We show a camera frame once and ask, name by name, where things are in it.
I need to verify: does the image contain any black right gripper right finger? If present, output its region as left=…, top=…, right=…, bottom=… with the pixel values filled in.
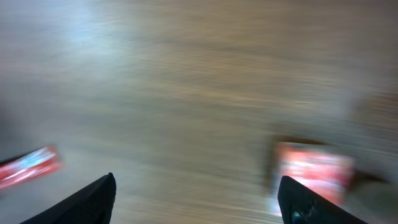
left=277, top=175, right=367, bottom=224

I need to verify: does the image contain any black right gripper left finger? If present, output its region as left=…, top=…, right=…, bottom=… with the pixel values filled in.
left=21, top=173, right=116, bottom=224

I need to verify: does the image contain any pink tissue box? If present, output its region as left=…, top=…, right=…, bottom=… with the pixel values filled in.
left=269, top=142, right=354, bottom=216

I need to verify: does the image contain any red stick packet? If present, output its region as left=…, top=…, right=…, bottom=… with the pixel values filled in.
left=1, top=144, right=62, bottom=190

